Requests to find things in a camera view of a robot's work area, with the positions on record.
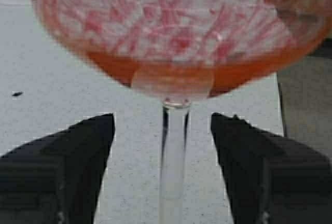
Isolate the wine glass with red wine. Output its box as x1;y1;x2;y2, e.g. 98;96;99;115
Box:
31;0;331;223

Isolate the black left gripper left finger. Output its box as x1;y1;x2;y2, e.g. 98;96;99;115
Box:
1;113;115;223

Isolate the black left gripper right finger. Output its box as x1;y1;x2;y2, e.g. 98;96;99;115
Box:
211;113;331;223

